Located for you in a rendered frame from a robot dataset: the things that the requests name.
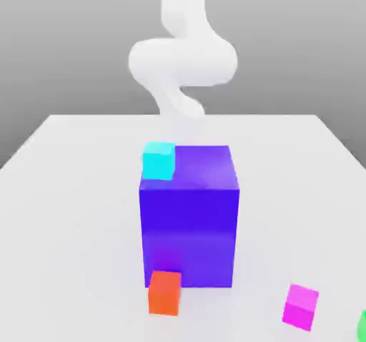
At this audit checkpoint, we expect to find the small cyan cube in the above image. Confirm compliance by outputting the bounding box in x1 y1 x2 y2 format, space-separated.
142 141 177 182

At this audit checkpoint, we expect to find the small orange cube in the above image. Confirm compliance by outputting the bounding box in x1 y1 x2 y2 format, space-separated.
147 270 182 317

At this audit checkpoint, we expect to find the small magenta cube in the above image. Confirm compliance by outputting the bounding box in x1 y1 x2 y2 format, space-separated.
282 283 320 332

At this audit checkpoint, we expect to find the small green cube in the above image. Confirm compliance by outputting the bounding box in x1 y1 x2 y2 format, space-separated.
356 309 366 341

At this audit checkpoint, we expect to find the large purple box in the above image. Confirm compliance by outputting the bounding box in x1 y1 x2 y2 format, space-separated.
138 145 240 289

